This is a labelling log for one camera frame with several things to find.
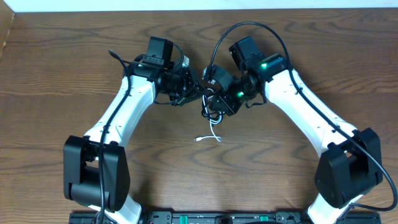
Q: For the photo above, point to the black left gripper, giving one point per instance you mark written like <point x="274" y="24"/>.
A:
<point x="189" y="90"/>

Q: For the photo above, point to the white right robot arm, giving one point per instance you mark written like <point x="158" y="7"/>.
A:
<point x="350" y="160"/>

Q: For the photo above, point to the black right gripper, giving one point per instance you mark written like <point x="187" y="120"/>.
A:
<point x="227" y="106"/>

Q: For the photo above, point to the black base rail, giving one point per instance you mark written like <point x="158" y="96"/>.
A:
<point x="285" y="217"/>

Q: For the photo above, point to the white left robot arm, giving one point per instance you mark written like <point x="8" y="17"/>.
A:
<point x="95" y="169"/>

